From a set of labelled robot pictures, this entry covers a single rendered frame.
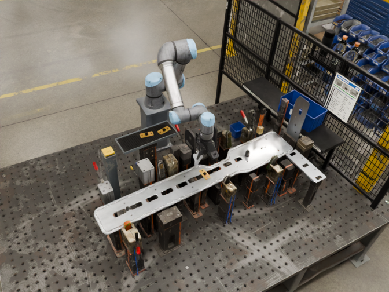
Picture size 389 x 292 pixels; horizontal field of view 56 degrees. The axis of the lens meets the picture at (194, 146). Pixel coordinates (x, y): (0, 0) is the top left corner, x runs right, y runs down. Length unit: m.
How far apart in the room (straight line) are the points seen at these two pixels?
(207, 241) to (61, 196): 1.04
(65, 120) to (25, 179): 1.62
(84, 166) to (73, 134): 1.37
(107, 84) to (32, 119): 1.02
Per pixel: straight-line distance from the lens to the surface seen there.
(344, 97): 2.64
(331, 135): 2.76
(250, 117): 2.49
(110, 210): 2.16
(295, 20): 4.23
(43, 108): 4.58
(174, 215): 2.07
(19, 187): 2.82
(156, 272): 2.28
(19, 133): 4.33
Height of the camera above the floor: 2.74
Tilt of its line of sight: 45 degrees down
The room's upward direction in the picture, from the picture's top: 4 degrees clockwise
